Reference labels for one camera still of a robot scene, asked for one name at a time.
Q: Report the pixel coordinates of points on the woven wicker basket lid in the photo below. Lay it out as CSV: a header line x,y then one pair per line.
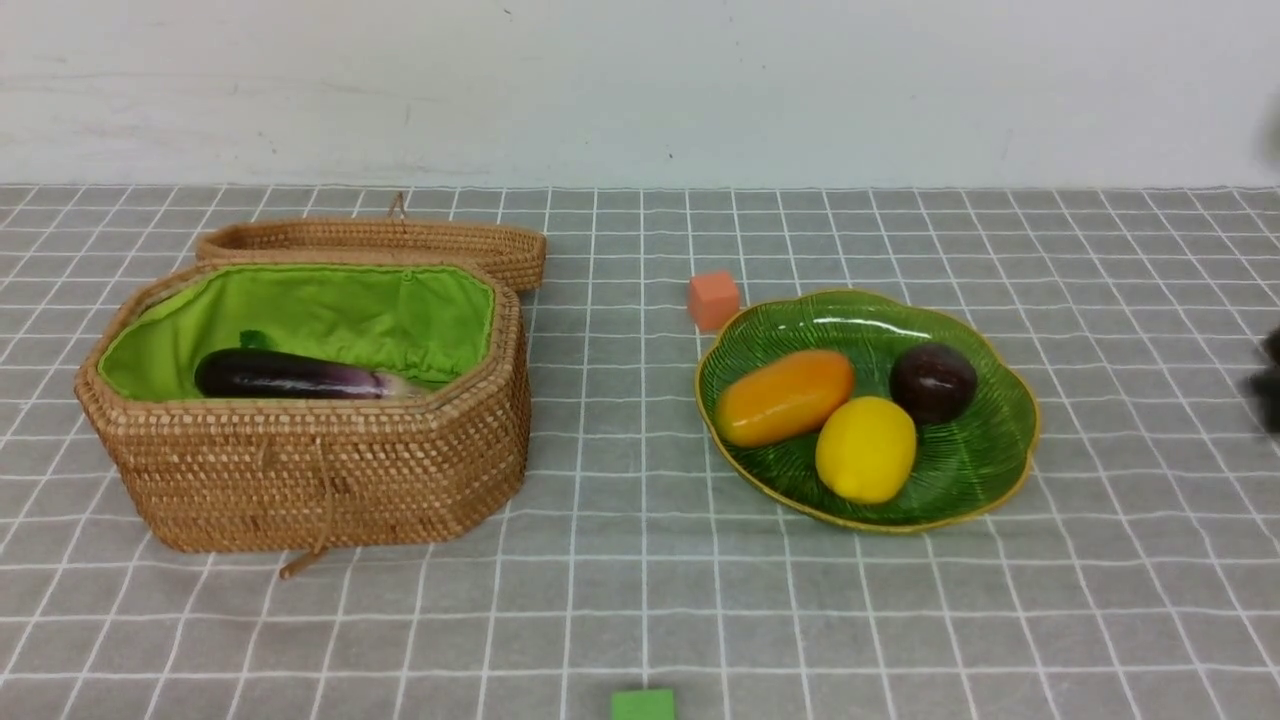
x,y
513,255

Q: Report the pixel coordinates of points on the orange yellow mango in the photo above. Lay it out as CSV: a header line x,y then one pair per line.
x,y
788,398

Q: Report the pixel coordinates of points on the dark purple eggplant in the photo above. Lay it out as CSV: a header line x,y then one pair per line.
x,y
261,373

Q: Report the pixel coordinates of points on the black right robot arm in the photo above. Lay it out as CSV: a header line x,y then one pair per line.
x,y
1264,385

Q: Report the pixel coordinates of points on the woven wicker basket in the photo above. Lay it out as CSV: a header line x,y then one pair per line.
x,y
273,474

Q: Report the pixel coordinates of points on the yellow lemon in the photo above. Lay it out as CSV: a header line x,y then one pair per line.
x,y
866,450

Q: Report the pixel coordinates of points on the grey checked tablecloth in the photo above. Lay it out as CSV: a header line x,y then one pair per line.
x,y
1133,577

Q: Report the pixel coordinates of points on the green foam cube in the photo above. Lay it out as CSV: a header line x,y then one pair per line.
x,y
644,704

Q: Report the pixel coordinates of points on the green glass leaf plate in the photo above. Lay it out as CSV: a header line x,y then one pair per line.
x,y
962,469

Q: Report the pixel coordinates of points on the orange foam cube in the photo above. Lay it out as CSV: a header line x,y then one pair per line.
x,y
713,298

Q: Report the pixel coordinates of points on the dark brown passion fruit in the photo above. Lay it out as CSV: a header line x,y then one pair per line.
x,y
933,383

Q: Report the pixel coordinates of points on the orange carrot with leaves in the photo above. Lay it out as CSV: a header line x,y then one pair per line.
x,y
257,340

